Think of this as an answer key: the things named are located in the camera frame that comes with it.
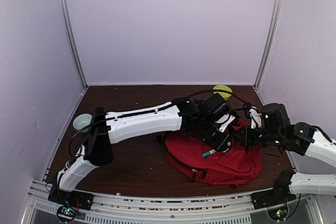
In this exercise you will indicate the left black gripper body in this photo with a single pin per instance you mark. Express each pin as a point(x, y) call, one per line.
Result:
point(208, 137)

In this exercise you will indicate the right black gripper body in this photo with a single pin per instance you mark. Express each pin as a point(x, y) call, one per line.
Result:
point(270, 138)

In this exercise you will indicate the teal capped white marker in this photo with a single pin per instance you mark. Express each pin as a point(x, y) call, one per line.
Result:
point(208, 153)

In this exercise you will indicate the red backpack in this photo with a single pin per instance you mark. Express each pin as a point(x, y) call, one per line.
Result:
point(238, 166)

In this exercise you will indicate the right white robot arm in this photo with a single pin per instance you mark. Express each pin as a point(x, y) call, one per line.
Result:
point(311, 141)

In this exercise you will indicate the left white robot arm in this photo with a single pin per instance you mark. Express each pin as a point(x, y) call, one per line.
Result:
point(108, 128)

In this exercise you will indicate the lime green bowl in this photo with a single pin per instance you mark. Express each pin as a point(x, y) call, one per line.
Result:
point(224, 91)

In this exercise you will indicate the pale blue ceramic bowl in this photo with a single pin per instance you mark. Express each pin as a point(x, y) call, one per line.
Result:
point(81, 121)

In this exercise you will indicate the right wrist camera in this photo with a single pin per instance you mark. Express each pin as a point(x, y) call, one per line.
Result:
point(253, 114)

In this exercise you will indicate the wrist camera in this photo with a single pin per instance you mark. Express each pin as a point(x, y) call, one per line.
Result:
point(224, 122)
point(253, 114)

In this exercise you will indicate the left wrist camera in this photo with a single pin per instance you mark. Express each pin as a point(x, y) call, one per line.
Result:
point(224, 122)

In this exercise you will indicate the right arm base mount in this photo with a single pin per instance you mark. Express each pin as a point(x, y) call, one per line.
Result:
point(274, 201)

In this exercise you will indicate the front aluminium rail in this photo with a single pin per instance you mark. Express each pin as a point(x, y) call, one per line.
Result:
point(232, 208)

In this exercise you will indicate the right aluminium frame post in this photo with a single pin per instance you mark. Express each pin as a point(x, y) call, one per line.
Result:
point(269, 45)

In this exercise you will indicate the aluminium frame post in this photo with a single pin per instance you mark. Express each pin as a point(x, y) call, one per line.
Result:
point(72, 43)
point(269, 45)

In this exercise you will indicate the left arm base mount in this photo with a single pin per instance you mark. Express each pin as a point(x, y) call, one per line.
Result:
point(71, 203)

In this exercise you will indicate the left aluminium frame post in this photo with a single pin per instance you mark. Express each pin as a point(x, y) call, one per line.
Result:
point(72, 43)

